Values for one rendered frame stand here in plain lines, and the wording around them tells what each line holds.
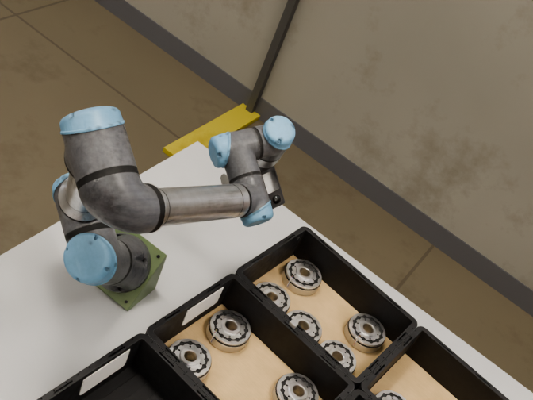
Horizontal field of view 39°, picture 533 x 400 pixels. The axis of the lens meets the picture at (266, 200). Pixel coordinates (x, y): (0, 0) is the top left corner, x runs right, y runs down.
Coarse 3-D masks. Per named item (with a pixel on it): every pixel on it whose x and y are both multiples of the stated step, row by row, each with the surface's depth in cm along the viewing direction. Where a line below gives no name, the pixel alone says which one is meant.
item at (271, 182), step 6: (270, 168) 185; (264, 174) 184; (270, 174) 185; (276, 174) 186; (264, 180) 184; (270, 180) 185; (276, 180) 186; (270, 186) 186; (276, 186) 186; (270, 192) 186; (276, 192) 187; (270, 198) 186; (276, 198) 186; (282, 198) 188; (276, 204) 187
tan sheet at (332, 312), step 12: (264, 276) 198; (276, 276) 199; (324, 288) 202; (300, 300) 196; (312, 300) 197; (324, 300) 199; (336, 300) 200; (288, 312) 191; (312, 312) 194; (324, 312) 195; (336, 312) 197; (348, 312) 198; (324, 324) 192; (336, 324) 194; (324, 336) 190; (336, 336) 191; (384, 348) 193; (360, 360) 188; (372, 360) 189; (360, 372) 185
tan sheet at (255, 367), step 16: (208, 320) 181; (176, 336) 175; (192, 336) 176; (224, 352) 176; (240, 352) 177; (256, 352) 179; (272, 352) 180; (224, 368) 172; (240, 368) 174; (256, 368) 175; (272, 368) 177; (288, 368) 178; (208, 384) 168; (224, 384) 169; (240, 384) 171; (256, 384) 172; (272, 384) 174
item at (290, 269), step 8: (288, 264) 199; (296, 264) 200; (304, 264) 201; (312, 264) 202; (288, 272) 197; (296, 280) 196; (304, 280) 197; (312, 280) 198; (320, 280) 199; (304, 288) 195; (312, 288) 196
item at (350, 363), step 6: (324, 342) 184; (330, 342) 184; (336, 342) 185; (324, 348) 182; (330, 348) 183; (342, 348) 184; (348, 348) 185; (348, 354) 184; (348, 360) 182; (354, 360) 183; (348, 366) 181; (354, 366) 181
